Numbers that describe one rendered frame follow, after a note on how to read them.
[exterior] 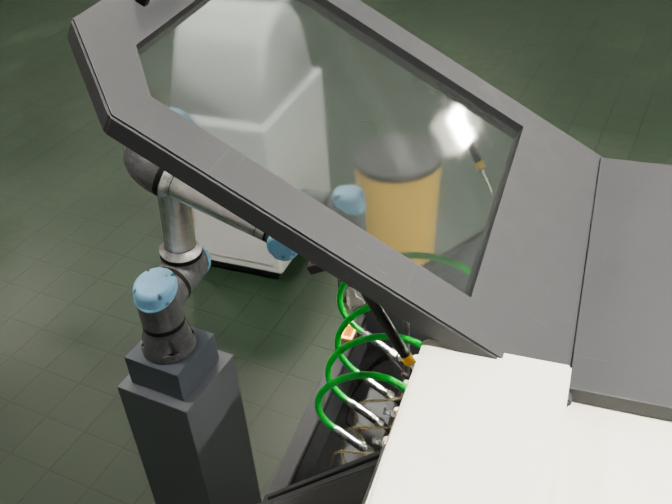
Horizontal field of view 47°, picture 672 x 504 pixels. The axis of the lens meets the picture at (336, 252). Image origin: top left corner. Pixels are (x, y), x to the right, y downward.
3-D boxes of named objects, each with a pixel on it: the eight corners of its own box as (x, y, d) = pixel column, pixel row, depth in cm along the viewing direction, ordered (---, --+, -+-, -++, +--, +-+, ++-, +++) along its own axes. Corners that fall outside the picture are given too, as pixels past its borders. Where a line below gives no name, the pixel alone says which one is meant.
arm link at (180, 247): (152, 297, 216) (125, 126, 181) (178, 265, 227) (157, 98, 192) (191, 308, 213) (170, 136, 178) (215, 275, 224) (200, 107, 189)
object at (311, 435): (354, 352, 225) (352, 311, 215) (369, 355, 223) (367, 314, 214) (272, 536, 179) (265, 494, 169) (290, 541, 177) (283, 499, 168)
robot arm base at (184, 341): (131, 355, 213) (123, 328, 207) (163, 321, 224) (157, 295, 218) (175, 370, 208) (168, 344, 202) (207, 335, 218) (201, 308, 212)
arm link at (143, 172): (105, 146, 172) (302, 239, 168) (131, 123, 180) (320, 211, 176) (101, 185, 180) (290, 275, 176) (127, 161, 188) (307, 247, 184)
